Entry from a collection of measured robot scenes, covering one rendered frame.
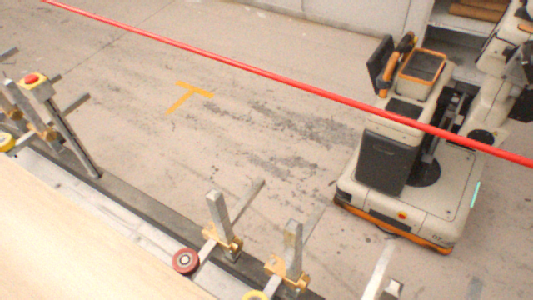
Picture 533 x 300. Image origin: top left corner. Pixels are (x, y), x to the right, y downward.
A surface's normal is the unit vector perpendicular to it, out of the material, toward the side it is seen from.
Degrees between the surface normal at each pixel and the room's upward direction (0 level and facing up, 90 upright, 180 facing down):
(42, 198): 0
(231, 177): 0
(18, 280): 0
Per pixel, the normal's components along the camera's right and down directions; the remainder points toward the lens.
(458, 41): -0.54, 0.66
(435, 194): -0.07, -0.65
